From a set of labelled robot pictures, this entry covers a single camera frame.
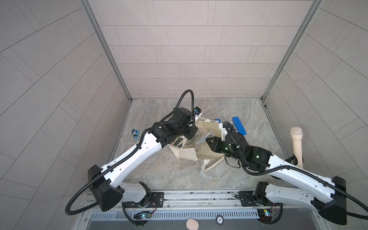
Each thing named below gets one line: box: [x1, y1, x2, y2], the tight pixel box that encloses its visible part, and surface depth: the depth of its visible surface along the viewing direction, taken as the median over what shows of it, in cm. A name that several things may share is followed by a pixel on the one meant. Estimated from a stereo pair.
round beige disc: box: [185, 218, 199, 230], surface depth 65 cm
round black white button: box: [215, 215, 225, 226], surface depth 68 cm
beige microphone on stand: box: [289, 126, 304, 169], surface depth 65 cm
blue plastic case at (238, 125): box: [232, 116, 247, 136], surface depth 101 cm
